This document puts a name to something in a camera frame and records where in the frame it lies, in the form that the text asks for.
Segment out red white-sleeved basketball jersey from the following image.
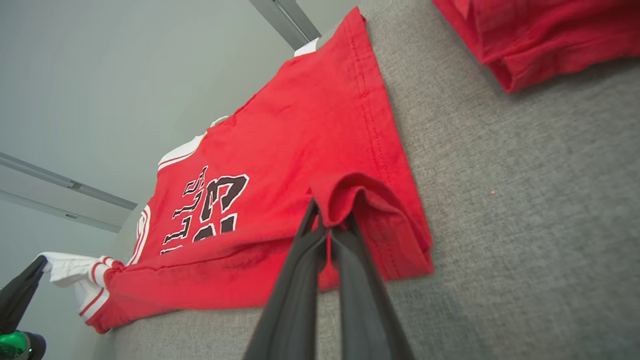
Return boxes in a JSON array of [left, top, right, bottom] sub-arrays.
[[37, 6, 435, 335]]

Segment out red basketball shorts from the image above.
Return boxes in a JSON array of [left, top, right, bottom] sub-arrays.
[[432, 0, 640, 95]]

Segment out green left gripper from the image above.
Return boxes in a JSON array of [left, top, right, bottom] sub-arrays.
[[0, 255, 49, 360]]

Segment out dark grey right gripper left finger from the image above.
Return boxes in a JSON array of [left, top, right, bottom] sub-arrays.
[[242, 198, 329, 360]]

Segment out grey partition base rail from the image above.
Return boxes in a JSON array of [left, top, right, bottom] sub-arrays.
[[0, 150, 139, 234]]

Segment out grey partition post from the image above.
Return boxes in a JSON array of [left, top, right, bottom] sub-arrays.
[[248, 0, 322, 51]]

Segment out grey fabric sofa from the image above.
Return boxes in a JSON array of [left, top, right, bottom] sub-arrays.
[[70, 0, 640, 360]]

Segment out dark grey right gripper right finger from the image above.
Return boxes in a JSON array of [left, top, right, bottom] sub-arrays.
[[329, 214, 415, 360]]

